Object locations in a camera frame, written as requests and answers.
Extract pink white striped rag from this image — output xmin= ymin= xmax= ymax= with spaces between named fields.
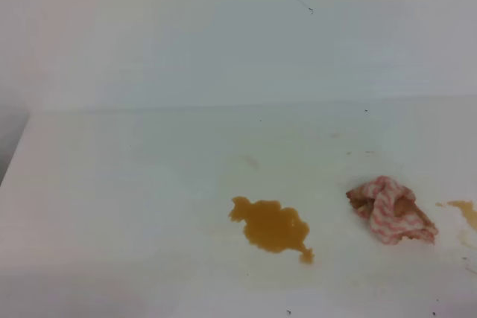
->
xmin=346 ymin=176 xmax=438 ymax=245

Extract large brown coffee puddle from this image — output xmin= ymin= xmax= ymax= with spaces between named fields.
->
xmin=228 ymin=196 xmax=315 ymax=264

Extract small coffee stain at right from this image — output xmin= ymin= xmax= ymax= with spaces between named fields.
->
xmin=436 ymin=200 xmax=477 ymax=231

